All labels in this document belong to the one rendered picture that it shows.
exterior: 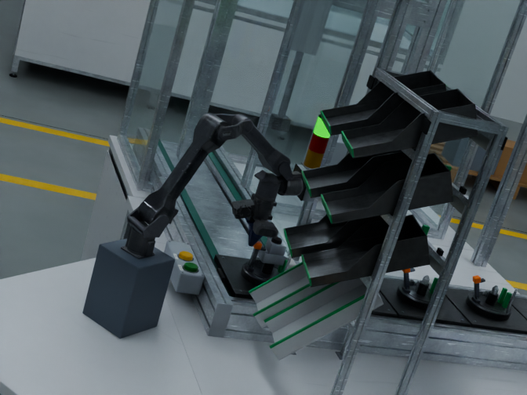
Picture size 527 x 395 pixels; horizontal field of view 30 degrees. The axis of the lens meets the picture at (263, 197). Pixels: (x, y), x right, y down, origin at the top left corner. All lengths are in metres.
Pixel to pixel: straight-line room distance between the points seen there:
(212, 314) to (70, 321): 0.37
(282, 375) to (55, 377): 0.60
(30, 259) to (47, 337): 2.37
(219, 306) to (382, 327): 0.48
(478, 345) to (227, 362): 0.81
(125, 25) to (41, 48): 0.65
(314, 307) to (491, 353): 0.75
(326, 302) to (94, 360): 0.58
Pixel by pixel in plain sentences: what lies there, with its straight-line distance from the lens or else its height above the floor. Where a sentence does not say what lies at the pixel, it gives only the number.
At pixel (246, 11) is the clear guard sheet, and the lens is 3.90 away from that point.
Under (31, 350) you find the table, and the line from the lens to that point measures 2.38.
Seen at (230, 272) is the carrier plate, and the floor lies 0.97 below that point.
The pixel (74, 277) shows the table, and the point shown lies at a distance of 2.76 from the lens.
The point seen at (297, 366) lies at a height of 0.86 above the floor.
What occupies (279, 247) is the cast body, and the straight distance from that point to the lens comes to 2.72.
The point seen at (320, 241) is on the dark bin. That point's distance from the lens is 2.44.
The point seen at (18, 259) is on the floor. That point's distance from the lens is 4.77.
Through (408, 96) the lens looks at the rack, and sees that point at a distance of 2.25.
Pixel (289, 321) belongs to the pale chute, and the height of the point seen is 1.03.
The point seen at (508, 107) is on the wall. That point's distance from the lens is 11.71.
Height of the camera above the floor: 2.07
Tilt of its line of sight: 19 degrees down
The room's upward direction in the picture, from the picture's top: 17 degrees clockwise
